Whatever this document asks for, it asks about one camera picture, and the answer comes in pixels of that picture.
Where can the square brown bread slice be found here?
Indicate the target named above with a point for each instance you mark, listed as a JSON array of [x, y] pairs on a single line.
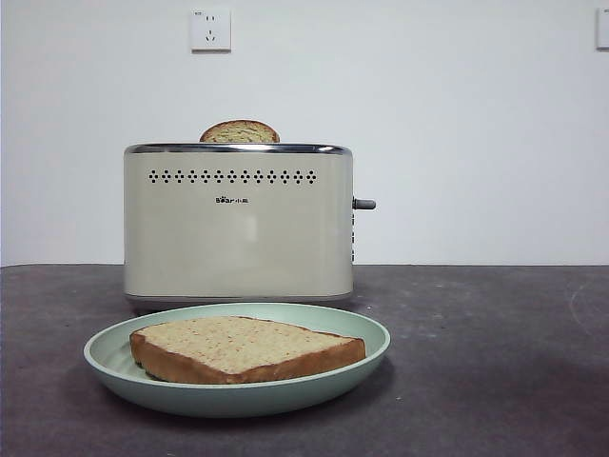
[[242, 343]]

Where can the pale green round plate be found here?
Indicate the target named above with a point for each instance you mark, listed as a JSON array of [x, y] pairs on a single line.
[[238, 401]]

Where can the grey toaster lever knob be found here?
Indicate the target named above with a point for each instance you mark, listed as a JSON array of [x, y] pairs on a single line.
[[366, 204]]

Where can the cream two-slot toaster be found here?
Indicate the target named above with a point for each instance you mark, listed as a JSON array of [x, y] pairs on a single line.
[[233, 238]]

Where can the round-topped bread slice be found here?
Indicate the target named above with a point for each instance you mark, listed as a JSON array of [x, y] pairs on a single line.
[[239, 133]]

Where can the white wall power socket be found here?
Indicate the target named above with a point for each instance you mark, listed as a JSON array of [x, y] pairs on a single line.
[[211, 29]]

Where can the white wall switch plate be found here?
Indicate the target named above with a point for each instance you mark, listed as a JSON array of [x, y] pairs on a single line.
[[603, 28]]

